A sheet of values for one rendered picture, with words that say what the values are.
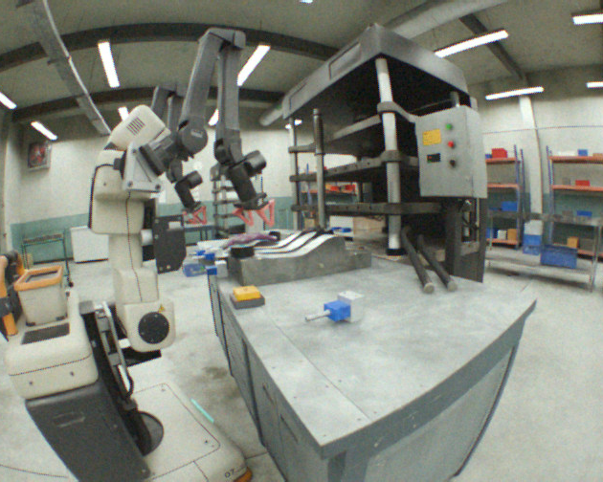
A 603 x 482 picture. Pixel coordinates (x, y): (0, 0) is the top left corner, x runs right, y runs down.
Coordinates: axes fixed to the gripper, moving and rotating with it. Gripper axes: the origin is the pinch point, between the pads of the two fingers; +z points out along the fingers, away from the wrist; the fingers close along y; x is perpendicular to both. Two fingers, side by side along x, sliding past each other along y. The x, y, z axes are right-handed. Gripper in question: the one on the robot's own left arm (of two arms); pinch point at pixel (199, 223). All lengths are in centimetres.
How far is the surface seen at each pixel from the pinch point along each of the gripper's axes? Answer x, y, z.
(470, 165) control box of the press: -67, -96, 11
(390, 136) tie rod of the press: -76, -59, -3
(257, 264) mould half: 7.8, -43.3, 10.0
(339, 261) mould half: -15, -55, 25
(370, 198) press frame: -169, 15, 76
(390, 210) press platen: -58, -58, 28
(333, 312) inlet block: 18, -79, 9
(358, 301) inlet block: 13, -81, 11
